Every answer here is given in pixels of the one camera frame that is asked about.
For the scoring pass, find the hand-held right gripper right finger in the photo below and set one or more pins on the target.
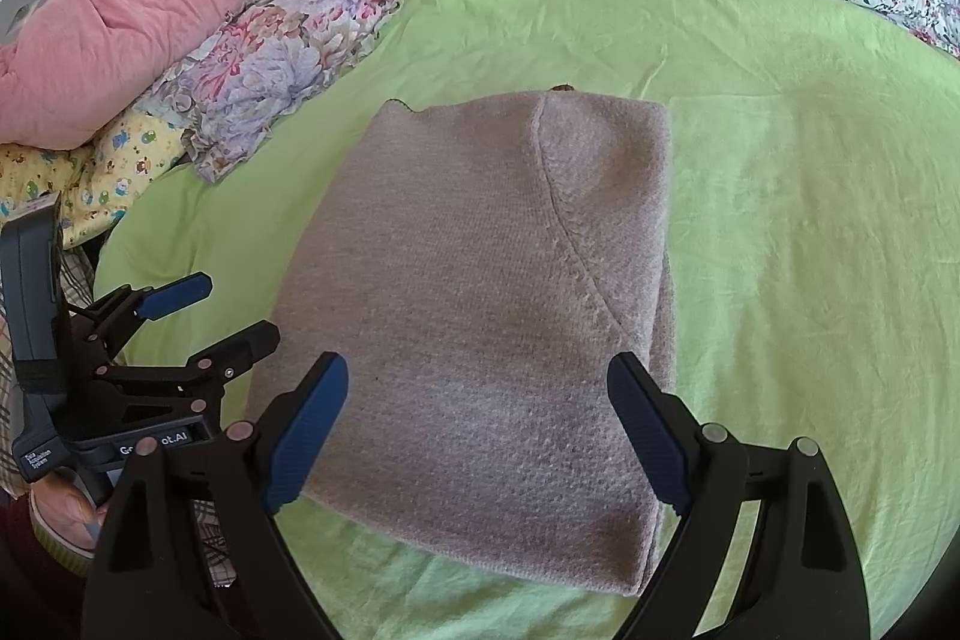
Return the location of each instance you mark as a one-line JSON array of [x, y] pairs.
[[651, 437]]

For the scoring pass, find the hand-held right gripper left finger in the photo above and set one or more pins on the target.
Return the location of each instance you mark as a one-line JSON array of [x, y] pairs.
[[304, 437]]

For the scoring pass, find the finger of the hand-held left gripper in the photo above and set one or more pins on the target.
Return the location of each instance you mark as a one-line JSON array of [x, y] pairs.
[[174, 295], [240, 346]]

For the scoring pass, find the beige knit sweater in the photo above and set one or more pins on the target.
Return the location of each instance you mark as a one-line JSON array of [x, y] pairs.
[[465, 272]]

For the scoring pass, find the person's left hand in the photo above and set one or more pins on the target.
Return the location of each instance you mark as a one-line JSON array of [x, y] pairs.
[[64, 514]]

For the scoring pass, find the yellow cartoon print cloth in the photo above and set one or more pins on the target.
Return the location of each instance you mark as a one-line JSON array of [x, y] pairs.
[[120, 160]]

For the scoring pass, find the green bed sheet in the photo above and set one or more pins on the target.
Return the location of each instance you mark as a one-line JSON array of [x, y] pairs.
[[787, 235]]

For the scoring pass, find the pastel floral ruffled pillow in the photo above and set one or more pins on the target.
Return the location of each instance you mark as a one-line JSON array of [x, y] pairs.
[[285, 55]]

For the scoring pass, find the pink quilt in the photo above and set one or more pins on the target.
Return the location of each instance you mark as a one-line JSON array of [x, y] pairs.
[[135, 3]]

